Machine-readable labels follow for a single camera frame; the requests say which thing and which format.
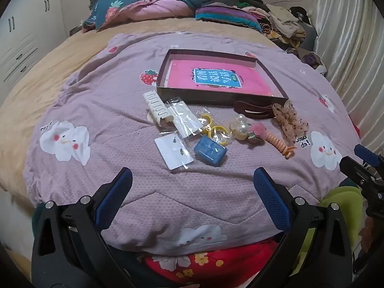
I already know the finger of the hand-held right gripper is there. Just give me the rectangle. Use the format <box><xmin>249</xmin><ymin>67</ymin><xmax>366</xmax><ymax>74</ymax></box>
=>
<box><xmin>340</xmin><ymin>155</ymin><xmax>384</xmax><ymax>193</ymax></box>
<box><xmin>354</xmin><ymin>144</ymin><xmax>384</xmax><ymax>167</ymax></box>

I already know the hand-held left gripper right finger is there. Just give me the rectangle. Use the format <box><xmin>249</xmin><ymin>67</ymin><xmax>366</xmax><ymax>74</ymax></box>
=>
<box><xmin>253</xmin><ymin>167</ymin><xmax>358</xmax><ymax>288</ymax></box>

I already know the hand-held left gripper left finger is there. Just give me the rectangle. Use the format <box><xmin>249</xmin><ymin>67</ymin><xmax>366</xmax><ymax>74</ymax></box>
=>
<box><xmin>31</xmin><ymin>167</ymin><xmax>133</xmax><ymax>288</ymax></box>

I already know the white earring card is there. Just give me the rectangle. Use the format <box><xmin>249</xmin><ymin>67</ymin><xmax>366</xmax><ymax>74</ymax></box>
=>
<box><xmin>154</xmin><ymin>133</ymin><xmax>194</xmax><ymax>171</ymax></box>

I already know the small blue plastic box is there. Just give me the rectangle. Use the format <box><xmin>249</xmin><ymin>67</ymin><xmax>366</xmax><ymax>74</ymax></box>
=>
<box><xmin>193</xmin><ymin>135</ymin><xmax>226</xmax><ymax>166</ymax></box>

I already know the beige polka-dot bow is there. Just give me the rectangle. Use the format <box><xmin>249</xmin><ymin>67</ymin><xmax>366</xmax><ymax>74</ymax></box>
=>
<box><xmin>271</xmin><ymin>99</ymin><xmax>309</xmax><ymax>144</ymax></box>

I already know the white hair claw clip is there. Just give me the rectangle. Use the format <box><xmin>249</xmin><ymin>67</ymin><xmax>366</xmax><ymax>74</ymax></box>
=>
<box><xmin>142</xmin><ymin>91</ymin><xmax>176</xmax><ymax>126</ymax></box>

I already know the brown cardboard box tray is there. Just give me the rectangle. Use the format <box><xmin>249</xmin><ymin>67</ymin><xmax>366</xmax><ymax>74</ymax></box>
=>
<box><xmin>156</xmin><ymin>49</ymin><xmax>289</xmax><ymax>106</ymax></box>

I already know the green cloth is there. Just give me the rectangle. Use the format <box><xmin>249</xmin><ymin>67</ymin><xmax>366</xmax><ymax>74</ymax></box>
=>
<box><xmin>318</xmin><ymin>186</ymin><xmax>365</xmax><ymax>264</ymax></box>

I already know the red floral cloth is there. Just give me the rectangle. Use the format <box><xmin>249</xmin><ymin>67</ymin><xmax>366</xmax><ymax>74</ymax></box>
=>
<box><xmin>141</xmin><ymin>240</ymin><xmax>282</xmax><ymax>288</ymax></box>

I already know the brown hair clip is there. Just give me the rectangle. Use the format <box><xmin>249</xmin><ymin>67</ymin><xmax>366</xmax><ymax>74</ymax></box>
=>
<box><xmin>233</xmin><ymin>100</ymin><xmax>281</xmax><ymax>117</ymax></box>

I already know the clear packet with white clip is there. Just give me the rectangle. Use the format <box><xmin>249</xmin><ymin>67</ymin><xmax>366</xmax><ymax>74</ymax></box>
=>
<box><xmin>163</xmin><ymin>96</ymin><xmax>203</xmax><ymax>138</ymax></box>

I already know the bag of dark clothes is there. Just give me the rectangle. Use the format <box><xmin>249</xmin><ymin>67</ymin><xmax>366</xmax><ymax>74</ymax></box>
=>
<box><xmin>295</xmin><ymin>46</ymin><xmax>327</xmax><ymax>75</ymax></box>

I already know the cream satin curtain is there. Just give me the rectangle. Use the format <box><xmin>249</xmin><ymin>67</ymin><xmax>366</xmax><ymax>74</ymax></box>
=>
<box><xmin>312</xmin><ymin>0</ymin><xmax>384</xmax><ymax>144</ymax></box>

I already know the purple cloud-print blanket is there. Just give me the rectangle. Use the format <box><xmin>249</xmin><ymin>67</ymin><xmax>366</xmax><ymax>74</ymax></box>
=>
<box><xmin>22</xmin><ymin>31</ymin><xmax>362</xmax><ymax>257</ymax></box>

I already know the pink book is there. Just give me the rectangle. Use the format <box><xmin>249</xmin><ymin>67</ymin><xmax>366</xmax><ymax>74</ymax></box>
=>
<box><xmin>164</xmin><ymin>59</ymin><xmax>278</xmax><ymax>96</ymax></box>

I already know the pile of clothes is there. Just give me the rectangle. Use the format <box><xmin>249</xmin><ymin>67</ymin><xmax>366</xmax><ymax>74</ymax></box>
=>
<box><xmin>235</xmin><ymin>0</ymin><xmax>309</xmax><ymax>48</ymax></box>

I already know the white wardrobe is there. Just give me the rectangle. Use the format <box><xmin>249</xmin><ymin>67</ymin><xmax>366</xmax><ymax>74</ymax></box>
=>
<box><xmin>0</xmin><ymin>0</ymin><xmax>65</xmax><ymax>83</ymax></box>

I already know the dark blue pink floral quilt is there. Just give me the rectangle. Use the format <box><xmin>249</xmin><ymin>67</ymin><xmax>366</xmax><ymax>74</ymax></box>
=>
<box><xmin>82</xmin><ymin>0</ymin><xmax>200</xmax><ymax>33</ymax></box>

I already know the striped folded blanket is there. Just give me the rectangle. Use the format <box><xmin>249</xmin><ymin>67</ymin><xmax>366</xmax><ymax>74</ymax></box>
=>
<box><xmin>195</xmin><ymin>3</ymin><xmax>263</xmax><ymax>32</ymax></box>

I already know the orange spiral hair tie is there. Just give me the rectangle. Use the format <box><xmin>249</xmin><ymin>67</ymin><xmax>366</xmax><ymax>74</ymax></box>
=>
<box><xmin>265</xmin><ymin>132</ymin><xmax>296</xmax><ymax>160</ymax></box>

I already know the clear bag with yellow ring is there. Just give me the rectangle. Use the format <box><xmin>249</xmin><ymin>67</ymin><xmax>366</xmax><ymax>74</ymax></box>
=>
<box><xmin>208</xmin><ymin>124</ymin><xmax>233</xmax><ymax>146</ymax></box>

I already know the yellow open ring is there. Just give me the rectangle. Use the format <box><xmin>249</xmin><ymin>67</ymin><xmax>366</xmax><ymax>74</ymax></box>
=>
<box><xmin>198</xmin><ymin>113</ymin><xmax>215</xmax><ymax>128</ymax></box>

